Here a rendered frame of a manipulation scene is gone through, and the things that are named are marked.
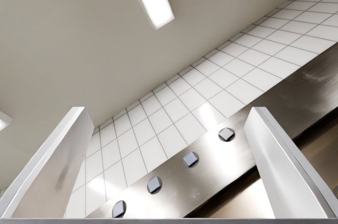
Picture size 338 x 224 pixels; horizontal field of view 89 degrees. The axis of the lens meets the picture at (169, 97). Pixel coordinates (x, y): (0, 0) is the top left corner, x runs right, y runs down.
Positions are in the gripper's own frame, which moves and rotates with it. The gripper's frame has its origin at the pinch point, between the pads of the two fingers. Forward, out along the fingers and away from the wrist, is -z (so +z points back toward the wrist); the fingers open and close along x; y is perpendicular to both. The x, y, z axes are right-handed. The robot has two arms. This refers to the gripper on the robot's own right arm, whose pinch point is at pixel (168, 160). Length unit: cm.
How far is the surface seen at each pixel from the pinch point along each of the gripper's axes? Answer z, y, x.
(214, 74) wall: -77, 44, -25
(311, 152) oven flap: -25, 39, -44
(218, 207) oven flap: -15, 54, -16
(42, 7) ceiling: -73, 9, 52
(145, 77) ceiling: -83, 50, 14
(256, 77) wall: -64, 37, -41
